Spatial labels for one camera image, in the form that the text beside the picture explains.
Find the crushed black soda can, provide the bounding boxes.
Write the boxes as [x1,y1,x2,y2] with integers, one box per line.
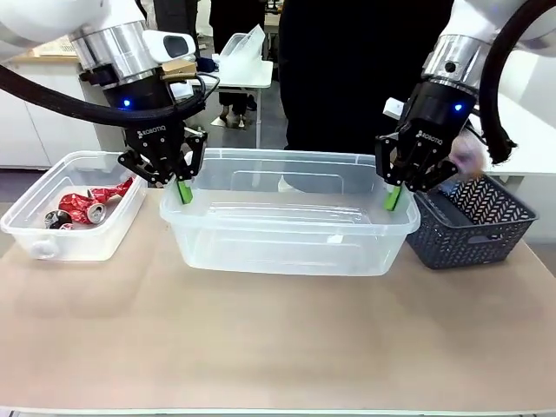
[43,209,75,231]

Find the small clear plastic bin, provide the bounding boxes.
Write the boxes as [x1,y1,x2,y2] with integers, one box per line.
[0,150,149,262]

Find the brown cardboard box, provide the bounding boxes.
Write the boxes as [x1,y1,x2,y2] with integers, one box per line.
[162,58,199,83]

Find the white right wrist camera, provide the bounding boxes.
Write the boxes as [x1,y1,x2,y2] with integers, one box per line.
[382,96,407,121]

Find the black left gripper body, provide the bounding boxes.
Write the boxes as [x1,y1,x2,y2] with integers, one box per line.
[102,73,189,175]

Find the background person in dark trousers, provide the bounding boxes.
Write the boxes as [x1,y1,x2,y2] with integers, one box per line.
[208,0,267,129]

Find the black braided arm hose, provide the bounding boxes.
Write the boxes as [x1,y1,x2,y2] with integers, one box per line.
[479,0,556,167]
[0,63,206,128]

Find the crushed red soda can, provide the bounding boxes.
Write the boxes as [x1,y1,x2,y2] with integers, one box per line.
[85,176,136,206]
[58,192,109,226]

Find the person's left hand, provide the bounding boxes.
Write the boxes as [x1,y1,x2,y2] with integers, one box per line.
[448,133,488,175]

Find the black braided left arm hose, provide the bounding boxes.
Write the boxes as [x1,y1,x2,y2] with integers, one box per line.
[0,63,206,128]

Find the white desk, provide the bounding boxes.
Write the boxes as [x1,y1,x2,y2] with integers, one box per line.
[471,50,556,186]

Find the dark grey woven-pattern basket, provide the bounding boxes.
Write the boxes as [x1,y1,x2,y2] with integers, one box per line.
[406,173,539,271]

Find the white cabinet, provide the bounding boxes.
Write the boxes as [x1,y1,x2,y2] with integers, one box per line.
[0,55,115,169]

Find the person in black clothes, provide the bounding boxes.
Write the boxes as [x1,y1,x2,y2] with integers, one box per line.
[277,0,453,152]

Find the thin black camera cable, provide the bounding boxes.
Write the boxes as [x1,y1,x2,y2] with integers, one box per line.
[162,71,221,115]

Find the clear container with plastic bag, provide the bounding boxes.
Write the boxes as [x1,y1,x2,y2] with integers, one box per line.
[219,23,267,61]

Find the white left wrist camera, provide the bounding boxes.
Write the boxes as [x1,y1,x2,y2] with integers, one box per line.
[142,29,197,64]

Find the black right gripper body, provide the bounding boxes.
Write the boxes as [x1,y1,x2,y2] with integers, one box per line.
[393,81,478,175]

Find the black braided right arm hose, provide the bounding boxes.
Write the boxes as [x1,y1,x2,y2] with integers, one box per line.
[479,0,556,167]

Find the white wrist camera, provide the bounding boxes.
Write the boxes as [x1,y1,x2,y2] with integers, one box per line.
[382,96,407,121]
[142,29,197,64]

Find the large clear plastic bin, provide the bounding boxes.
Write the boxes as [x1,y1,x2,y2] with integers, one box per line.
[159,147,421,277]

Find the white background table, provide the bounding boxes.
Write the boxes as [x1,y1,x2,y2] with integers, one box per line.
[197,56,275,149]

